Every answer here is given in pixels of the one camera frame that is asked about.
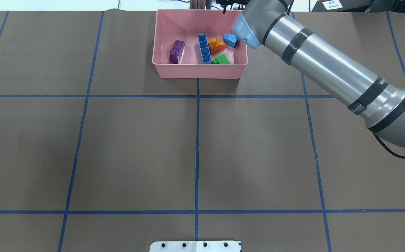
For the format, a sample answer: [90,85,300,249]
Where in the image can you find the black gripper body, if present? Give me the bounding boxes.
[216,0,249,14]

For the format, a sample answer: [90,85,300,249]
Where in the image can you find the small blue block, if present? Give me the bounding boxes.
[223,33,239,48]

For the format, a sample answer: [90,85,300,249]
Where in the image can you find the orange block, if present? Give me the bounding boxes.
[208,38,226,54]

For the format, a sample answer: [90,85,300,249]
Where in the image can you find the long blue four-stud block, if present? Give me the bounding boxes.
[198,34,212,64]

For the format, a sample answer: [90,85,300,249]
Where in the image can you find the green two-stud block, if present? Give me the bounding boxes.
[212,53,231,64]

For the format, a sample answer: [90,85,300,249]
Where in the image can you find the purple block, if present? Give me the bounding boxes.
[169,40,185,64]

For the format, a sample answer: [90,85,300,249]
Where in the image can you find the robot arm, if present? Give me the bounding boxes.
[232,0,405,148]

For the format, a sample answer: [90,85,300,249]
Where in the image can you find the pink plastic box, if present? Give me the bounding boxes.
[152,9,248,79]

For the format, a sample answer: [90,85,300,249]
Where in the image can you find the aluminium frame post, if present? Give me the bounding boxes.
[189,0,207,10]

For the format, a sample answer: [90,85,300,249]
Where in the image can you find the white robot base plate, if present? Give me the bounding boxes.
[149,240,242,252]

